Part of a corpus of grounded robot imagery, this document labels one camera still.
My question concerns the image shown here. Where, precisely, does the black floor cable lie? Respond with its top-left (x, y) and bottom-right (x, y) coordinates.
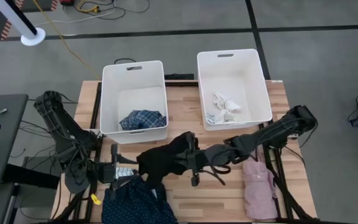
top-left (96, 0), bottom-right (151, 21)

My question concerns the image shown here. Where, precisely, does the small white cloth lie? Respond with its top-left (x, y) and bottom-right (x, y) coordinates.
top-left (214, 109), bottom-right (236, 124)

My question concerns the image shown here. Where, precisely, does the black desk base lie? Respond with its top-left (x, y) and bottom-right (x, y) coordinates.
top-left (1, 163), bottom-right (60, 190)

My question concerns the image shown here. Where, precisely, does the black garment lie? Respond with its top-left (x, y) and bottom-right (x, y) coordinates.
top-left (136, 133), bottom-right (195, 187)

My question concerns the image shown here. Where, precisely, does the white floor cable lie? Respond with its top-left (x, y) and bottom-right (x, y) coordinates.
top-left (35, 6), bottom-right (117, 28)

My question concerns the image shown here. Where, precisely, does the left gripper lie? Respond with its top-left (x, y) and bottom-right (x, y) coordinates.
top-left (99, 143), bottom-right (140, 200)

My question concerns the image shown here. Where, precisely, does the white pole with round base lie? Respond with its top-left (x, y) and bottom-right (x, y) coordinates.
top-left (0, 0), bottom-right (47, 47)

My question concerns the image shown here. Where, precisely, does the blue plaid shirt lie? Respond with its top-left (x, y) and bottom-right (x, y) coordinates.
top-left (119, 109), bottom-right (168, 131)

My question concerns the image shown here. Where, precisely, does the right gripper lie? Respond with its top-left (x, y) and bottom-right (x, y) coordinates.
top-left (183, 131), bottom-right (213, 188)

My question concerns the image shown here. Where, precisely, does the navy white striped sock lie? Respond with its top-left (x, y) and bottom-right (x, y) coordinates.
top-left (116, 167), bottom-right (135, 179)

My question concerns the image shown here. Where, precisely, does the navy dotted shirt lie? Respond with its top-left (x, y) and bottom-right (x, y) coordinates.
top-left (101, 175), bottom-right (178, 224)

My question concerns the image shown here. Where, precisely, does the coiled yellow cable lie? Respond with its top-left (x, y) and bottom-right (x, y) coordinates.
top-left (75, 0), bottom-right (101, 14)

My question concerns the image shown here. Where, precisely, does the black aluminium table frame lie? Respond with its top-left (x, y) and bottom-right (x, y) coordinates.
top-left (53, 79), bottom-right (321, 224)

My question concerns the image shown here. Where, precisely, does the large white cloth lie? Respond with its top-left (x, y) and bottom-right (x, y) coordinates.
top-left (212, 90), bottom-right (242, 113)

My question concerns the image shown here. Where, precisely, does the short black cable loop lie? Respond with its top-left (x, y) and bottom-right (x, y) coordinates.
top-left (113, 57), bottom-right (137, 65)

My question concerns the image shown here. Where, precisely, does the black desk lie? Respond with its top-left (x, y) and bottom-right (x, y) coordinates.
top-left (0, 93), bottom-right (29, 189)

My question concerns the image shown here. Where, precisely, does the white perforated plastic basket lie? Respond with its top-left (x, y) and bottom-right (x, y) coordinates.
top-left (196, 48), bottom-right (273, 131)
top-left (99, 60), bottom-right (170, 145)

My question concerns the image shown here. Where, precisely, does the long yellow floor cable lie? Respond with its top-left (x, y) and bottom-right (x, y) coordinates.
top-left (32, 0), bottom-right (101, 81)

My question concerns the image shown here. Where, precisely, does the pink shirt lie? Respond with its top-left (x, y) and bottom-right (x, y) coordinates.
top-left (242, 145), bottom-right (279, 220)

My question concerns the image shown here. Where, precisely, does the black cable bundle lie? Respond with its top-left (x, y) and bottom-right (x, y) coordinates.
top-left (9, 119), bottom-right (65, 175)

